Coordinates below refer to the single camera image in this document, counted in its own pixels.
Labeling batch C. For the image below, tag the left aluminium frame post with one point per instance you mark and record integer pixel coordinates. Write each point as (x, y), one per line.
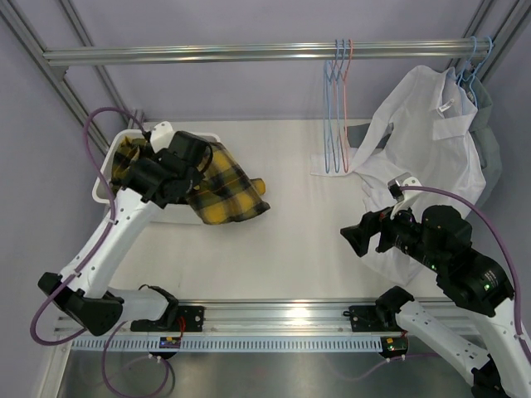
(28, 38)

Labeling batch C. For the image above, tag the light blue wire hanger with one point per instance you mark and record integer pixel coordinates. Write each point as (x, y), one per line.
(337, 76)
(330, 157)

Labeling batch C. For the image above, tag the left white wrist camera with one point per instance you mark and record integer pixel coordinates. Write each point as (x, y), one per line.
(159, 132)

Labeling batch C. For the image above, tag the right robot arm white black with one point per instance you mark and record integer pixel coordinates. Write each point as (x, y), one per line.
(441, 241)

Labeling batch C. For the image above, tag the white slotted cable duct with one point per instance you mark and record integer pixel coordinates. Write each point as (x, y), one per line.
(200, 343)

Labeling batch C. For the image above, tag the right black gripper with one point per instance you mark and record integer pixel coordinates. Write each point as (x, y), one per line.
(370, 223)

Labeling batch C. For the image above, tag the right aluminium frame post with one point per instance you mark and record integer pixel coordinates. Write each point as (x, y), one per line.
(504, 22)

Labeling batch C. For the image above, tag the pink wire hanger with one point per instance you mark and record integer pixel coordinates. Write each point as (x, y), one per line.
(344, 95)

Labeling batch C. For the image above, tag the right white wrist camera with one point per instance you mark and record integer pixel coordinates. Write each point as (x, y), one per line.
(404, 189)

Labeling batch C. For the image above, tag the aluminium front rail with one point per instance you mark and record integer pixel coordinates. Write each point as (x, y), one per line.
(295, 317)

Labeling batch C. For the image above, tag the light blue wire hangers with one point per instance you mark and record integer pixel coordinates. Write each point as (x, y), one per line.
(469, 71)

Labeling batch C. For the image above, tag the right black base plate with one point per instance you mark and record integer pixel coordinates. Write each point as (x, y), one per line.
(366, 318)

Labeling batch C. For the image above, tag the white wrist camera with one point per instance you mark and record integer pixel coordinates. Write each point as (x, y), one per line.
(404, 189)
(159, 132)

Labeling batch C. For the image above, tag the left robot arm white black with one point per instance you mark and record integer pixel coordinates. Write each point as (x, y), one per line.
(82, 289)

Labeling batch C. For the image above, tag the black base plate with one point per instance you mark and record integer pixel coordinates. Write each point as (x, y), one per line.
(172, 327)
(366, 318)

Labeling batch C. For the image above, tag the aluminium hanging rail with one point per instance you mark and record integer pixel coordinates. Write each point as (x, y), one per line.
(309, 51)

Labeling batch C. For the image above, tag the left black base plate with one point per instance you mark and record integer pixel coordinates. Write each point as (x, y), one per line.
(172, 327)

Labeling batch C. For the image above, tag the grey garment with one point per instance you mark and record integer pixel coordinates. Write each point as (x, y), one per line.
(484, 139)

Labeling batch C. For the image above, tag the yellow black plaid shirt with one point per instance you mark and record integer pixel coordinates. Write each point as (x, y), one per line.
(225, 195)

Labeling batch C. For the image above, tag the white shirt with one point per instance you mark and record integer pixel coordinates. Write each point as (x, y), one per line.
(421, 128)

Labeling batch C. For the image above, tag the aluminium frame post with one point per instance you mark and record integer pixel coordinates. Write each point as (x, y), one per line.
(504, 22)
(28, 38)

